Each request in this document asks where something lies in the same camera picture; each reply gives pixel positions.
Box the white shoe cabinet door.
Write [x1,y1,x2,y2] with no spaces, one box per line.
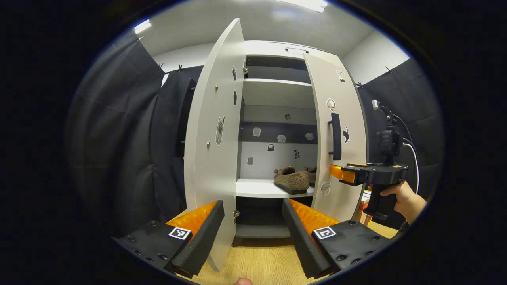
[303,53,369,222]
[184,18,247,272]

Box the stack of flat boxes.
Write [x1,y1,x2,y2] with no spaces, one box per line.
[358,190,373,226]

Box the black cable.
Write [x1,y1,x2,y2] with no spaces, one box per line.
[392,115,414,145]

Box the white shoe cabinet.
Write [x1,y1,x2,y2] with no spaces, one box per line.
[184,18,369,272]

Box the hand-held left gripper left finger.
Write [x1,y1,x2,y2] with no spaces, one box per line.
[112,200,225,279]

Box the black door handle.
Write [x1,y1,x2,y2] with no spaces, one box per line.
[328,113,342,161]

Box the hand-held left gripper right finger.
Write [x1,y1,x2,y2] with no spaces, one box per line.
[282,198,393,279]

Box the black backdrop cloth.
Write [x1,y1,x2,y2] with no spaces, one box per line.
[65,34,204,238]
[356,57,444,230]

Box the white cable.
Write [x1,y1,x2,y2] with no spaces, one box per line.
[402,142,419,194]

